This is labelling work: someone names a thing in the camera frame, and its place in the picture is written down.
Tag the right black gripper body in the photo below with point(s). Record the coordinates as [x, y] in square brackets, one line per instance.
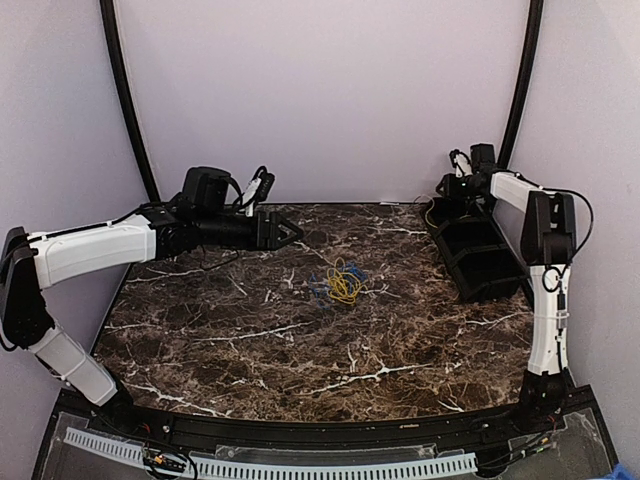
[462, 192]

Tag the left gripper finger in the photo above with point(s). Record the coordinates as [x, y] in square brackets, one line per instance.
[285, 224]
[284, 239]

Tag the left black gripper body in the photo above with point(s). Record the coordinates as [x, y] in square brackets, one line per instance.
[263, 244]

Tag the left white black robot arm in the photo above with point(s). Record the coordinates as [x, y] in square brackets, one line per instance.
[198, 216]

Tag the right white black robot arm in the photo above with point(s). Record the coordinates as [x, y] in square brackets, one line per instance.
[548, 245]

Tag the black three-compartment bin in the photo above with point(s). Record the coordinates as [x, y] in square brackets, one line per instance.
[475, 252]

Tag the blue object at corner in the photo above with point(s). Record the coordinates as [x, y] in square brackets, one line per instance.
[620, 472]

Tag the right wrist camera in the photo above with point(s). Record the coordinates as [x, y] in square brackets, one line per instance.
[461, 163]

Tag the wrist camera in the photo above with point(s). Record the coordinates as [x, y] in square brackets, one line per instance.
[256, 192]
[461, 163]

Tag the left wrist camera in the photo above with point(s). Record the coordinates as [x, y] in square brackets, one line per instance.
[256, 192]

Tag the right black frame post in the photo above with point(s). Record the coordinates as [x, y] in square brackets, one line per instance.
[528, 54]

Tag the black frame post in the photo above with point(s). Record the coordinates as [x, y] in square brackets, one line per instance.
[528, 54]
[123, 90]

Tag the black front rail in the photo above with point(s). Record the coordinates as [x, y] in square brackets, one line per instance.
[202, 433]

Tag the white slotted cable duct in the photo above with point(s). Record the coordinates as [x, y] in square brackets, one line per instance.
[247, 464]

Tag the left black frame post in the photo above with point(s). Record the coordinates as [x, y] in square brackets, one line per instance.
[123, 90]

